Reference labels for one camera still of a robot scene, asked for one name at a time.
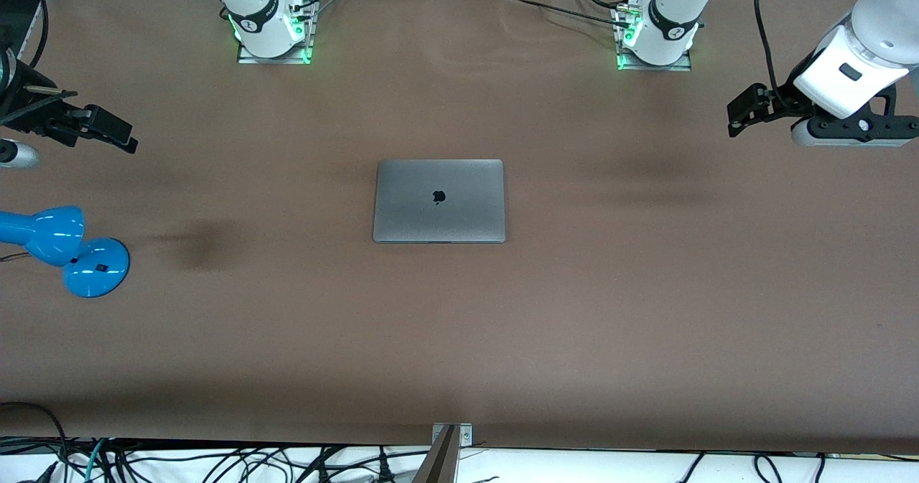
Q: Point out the brown table cover sheet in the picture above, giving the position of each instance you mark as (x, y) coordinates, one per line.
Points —
(459, 339)

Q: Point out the grey laptop computer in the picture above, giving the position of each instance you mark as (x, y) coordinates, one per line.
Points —
(459, 210)

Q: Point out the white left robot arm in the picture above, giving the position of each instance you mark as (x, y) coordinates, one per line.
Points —
(675, 9)

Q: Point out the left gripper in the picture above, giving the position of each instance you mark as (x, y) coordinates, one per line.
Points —
(785, 95)

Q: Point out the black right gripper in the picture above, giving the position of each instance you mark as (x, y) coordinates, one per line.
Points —
(27, 94)

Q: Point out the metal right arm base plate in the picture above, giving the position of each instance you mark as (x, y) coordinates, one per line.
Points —
(310, 31)

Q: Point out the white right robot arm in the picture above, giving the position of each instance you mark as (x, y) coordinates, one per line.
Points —
(251, 9)

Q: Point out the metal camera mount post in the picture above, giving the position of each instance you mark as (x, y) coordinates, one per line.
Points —
(441, 461)

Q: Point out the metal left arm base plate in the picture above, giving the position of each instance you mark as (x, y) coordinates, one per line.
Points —
(623, 63)

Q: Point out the blue desk lamp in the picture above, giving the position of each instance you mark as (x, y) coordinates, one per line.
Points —
(50, 235)

